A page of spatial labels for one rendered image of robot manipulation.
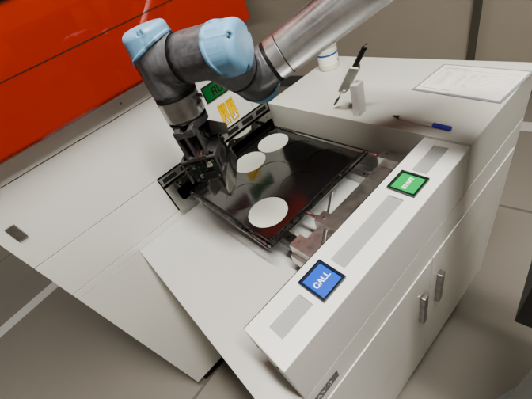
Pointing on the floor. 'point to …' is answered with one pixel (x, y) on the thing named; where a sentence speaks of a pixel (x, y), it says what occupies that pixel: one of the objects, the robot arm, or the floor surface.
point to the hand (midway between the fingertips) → (229, 188)
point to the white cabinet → (422, 294)
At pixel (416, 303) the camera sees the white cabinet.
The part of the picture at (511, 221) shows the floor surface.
